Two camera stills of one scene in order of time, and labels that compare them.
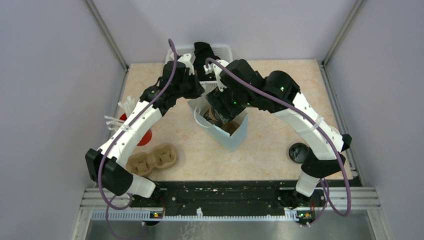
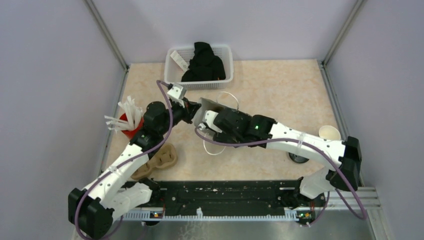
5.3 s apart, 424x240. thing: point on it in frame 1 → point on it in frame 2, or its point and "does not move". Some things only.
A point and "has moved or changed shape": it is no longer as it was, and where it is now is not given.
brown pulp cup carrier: [142, 164] does not move
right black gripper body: [234, 103] → [222, 137]
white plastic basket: [223, 52] does not move
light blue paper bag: [231, 136] has moved or changed shape
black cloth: [203, 51] does not move
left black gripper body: [189, 88] → [180, 112]
